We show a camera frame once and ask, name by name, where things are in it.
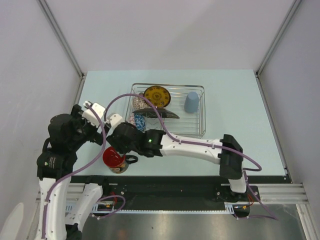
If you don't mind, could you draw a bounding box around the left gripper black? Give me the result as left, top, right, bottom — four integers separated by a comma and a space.
69, 103, 111, 149

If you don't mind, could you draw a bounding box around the red black mug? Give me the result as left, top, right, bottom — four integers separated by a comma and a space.
102, 146, 139, 174

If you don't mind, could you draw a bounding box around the blue patterned bowl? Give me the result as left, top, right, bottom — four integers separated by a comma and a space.
129, 113, 146, 132

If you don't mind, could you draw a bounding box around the black floral square plate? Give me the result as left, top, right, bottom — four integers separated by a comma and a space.
133, 108, 180, 119

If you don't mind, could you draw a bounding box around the red brown patterned bowl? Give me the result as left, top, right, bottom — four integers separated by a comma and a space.
131, 96, 149, 111

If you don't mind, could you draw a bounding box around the yellow round plate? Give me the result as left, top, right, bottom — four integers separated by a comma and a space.
143, 85, 171, 108

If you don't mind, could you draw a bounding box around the wire metal dish rack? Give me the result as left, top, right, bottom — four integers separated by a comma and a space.
125, 83, 206, 138

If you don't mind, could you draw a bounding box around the light blue cup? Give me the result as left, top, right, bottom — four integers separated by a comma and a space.
184, 91, 200, 114

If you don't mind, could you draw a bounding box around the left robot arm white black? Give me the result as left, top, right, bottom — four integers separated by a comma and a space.
35, 101, 111, 240

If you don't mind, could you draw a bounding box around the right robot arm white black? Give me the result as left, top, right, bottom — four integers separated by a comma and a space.
106, 122, 249, 201

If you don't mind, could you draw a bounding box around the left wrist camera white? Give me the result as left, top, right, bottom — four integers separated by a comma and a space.
81, 100, 106, 127

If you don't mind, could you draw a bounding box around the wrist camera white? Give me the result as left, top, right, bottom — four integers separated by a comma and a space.
105, 113, 125, 130
81, 100, 106, 127

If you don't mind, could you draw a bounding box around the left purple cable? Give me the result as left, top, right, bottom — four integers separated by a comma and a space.
41, 103, 108, 240

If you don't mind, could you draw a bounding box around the purple cable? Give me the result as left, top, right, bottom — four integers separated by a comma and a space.
41, 103, 108, 240
103, 93, 278, 221

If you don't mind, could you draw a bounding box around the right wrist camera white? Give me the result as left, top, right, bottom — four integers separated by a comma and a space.
105, 113, 125, 130

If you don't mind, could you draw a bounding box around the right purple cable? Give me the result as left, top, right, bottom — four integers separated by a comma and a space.
103, 93, 278, 221

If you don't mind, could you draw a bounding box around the left aluminium frame post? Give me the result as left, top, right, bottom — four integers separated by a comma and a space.
36, 0, 85, 80

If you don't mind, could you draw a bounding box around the aluminium frame post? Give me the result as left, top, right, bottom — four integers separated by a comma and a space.
36, 0, 85, 80
255, 0, 304, 78

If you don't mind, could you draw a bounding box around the white slotted cable duct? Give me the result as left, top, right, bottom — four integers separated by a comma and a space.
64, 201, 237, 215

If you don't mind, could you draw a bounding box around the aluminium front rail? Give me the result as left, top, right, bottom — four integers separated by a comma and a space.
36, 182, 311, 204

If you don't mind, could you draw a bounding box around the right aluminium frame post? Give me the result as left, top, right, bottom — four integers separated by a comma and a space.
255, 0, 304, 78

